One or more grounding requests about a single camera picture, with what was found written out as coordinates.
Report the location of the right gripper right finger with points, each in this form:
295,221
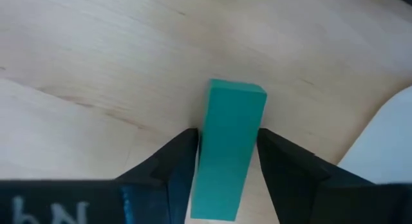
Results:
338,204

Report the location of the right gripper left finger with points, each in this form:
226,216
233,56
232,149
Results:
80,201

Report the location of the long green rectangular block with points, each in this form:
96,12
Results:
228,146

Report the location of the white plastic bin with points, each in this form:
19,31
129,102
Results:
386,143

